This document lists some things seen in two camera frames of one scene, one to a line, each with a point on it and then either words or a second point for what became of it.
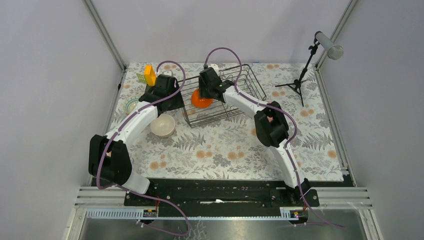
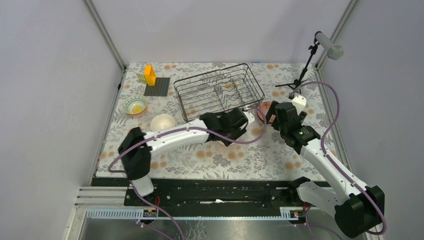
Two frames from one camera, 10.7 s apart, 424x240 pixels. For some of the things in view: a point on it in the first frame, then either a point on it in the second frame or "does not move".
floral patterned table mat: x=224 y=119 does not move
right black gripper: x=202 y=93 → x=271 y=111
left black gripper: x=179 y=103 → x=238 y=133
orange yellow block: x=149 y=75 does not move
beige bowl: x=163 y=126 does not move
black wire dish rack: x=244 y=80 does not move
